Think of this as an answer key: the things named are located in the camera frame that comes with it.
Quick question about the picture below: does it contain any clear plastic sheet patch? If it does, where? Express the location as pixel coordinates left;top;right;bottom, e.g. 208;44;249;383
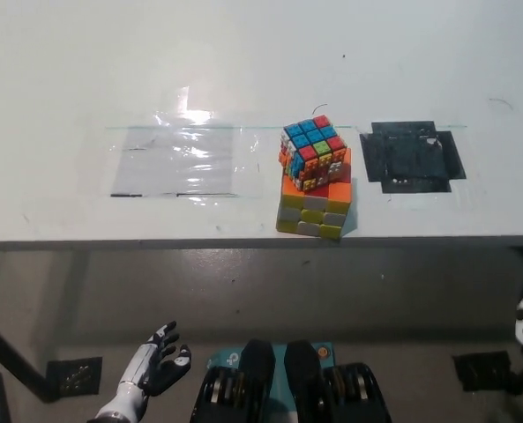
105;85;266;206

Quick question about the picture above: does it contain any black tape patch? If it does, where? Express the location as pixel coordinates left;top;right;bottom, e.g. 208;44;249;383
358;119;467;195

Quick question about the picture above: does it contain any small studded multicolour cube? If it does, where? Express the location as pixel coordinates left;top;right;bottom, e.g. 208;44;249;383
280;114;348;193

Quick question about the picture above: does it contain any white and black left hand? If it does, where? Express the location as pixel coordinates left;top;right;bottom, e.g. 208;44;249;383
118;320;192;397

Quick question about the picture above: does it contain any black diagonal table brace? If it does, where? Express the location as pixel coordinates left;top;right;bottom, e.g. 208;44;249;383
0;311;59;403

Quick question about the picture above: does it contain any big orange yellow puzzle cube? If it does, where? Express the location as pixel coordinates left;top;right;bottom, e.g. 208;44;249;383
274;147;354;241

